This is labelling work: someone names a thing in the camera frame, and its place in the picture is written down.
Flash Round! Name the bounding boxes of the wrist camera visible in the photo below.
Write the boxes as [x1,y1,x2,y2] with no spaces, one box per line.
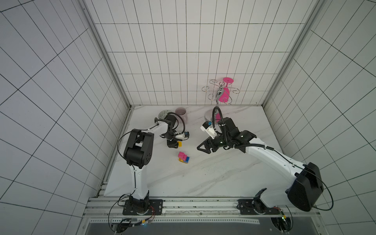
[175,132,190,141]
[200,121,218,140]

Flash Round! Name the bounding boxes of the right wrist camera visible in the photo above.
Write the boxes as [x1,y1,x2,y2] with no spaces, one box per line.
[200,121,218,140]

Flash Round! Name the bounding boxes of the green patterned small bowl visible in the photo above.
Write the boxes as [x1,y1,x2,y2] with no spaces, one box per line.
[158,110,172,119]

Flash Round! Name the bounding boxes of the chrome cup holder stand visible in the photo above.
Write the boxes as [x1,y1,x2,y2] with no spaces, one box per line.
[202,77,240,106]

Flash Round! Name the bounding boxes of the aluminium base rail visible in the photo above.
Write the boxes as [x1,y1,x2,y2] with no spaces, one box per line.
[83,196,320,224]

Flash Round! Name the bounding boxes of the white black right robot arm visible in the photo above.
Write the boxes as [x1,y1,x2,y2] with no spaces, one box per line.
[197,117,326,214]

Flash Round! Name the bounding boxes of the pink plastic goblet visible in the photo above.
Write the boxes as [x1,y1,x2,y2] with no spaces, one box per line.
[217,77,234,104]

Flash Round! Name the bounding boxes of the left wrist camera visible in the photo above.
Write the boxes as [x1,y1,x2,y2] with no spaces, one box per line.
[175,132,190,141]

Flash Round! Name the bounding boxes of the right black corrugated cable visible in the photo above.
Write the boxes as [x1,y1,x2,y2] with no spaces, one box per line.
[212,106,225,133]

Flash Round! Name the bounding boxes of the pale pink ribbed mug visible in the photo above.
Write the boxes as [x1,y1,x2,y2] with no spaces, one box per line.
[175,107,188,123]

